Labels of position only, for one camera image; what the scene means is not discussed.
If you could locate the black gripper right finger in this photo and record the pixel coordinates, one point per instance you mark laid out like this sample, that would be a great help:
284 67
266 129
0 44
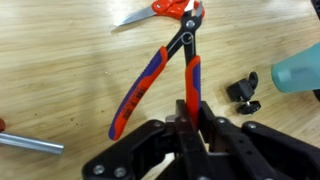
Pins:
253 150

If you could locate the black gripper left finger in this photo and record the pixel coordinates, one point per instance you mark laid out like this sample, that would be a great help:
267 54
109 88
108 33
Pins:
150 150

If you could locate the teal plastic cup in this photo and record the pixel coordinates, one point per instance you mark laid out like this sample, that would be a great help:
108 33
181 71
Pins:
296 73

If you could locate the orange scissors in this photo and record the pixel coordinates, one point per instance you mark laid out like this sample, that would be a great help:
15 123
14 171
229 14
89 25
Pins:
166 7

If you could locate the black camera clamp mount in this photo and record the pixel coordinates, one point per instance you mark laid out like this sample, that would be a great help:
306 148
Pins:
241 90

